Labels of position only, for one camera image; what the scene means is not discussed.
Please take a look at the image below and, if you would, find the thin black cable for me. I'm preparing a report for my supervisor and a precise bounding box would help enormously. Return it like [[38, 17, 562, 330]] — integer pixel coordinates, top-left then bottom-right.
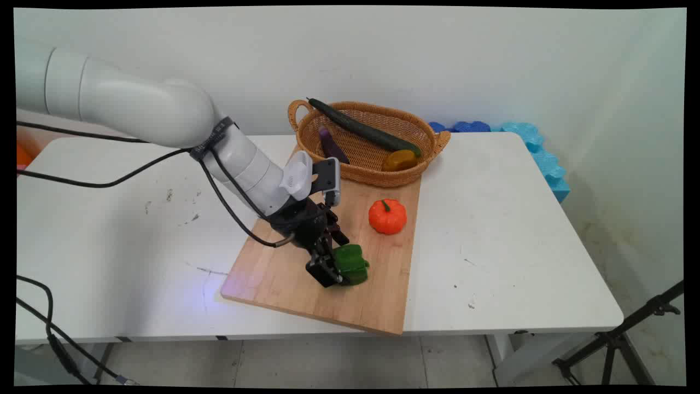
[[16, 120, 335, 385]]

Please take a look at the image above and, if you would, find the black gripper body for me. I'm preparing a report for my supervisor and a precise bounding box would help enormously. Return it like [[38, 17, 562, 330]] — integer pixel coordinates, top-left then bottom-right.
[[268, 198, 335, 250]]

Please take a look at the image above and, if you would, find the light blue foam mat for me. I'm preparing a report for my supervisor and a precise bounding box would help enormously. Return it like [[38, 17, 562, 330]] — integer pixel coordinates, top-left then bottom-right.
[[499, 121, 571, 204]]

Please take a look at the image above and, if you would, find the black cable with metal connector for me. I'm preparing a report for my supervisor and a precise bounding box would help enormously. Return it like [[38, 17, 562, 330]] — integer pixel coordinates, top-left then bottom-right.
[[16, 147, 299, 385]]

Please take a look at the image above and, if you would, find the orange toy pumpkin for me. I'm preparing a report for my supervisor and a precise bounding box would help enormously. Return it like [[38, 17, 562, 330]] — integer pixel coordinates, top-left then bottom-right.
[[368, 199, 408, 235]]

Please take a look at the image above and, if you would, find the purple toy eggplant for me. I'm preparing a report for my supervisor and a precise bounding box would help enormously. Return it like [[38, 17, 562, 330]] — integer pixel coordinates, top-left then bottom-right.
[[318, 126, 351, 165]]

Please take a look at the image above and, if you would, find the yellow orange toy pepper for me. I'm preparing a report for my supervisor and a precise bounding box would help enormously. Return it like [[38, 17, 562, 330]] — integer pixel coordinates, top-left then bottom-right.
[[382, 149, 419, 172]]

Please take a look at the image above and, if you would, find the black tripod stand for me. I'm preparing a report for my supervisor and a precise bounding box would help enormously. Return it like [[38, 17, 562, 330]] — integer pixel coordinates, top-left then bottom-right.
[[552, 280, 684, 386]]

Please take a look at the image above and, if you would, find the long dark green cucumber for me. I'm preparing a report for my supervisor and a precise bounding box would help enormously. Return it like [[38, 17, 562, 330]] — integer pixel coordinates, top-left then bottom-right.
[[307, 97, 422, 158]]

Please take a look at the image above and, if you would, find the gray wrist camera box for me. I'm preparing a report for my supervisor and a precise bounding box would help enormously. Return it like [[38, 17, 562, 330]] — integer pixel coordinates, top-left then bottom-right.
[[313, 158, 341, 207]]

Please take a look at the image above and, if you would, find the wooden cutting board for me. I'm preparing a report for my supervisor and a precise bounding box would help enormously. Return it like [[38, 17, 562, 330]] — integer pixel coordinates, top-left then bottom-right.
[[220, 143, 422, 336]]

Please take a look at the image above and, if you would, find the black velcro cable strap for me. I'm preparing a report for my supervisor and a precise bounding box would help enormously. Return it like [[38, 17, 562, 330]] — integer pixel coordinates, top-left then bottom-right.
[[190, 117, 237, 161]]

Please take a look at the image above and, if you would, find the green toy bell pepper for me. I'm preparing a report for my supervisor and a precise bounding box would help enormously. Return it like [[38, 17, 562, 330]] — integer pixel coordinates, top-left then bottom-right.
[[332, 244, 370, 286]]

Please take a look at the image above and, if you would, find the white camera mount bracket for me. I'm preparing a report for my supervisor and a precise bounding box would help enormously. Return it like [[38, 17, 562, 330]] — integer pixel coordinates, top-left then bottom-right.
[[279, 150, 314, 201]]

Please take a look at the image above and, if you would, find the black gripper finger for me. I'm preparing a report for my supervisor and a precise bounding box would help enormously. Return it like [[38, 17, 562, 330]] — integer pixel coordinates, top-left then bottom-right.
[[305, 241, 345, 288], [326, 211, 351, 247]]

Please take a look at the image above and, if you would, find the white table leg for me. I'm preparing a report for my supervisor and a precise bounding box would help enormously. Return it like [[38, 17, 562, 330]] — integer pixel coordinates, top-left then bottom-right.
[[486, 332, 569, 387], [90, 342, 116, 384]]

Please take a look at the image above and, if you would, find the woven wicker basket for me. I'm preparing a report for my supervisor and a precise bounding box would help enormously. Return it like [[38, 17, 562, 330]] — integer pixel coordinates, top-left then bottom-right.
[[288, 98, 452, 188]]

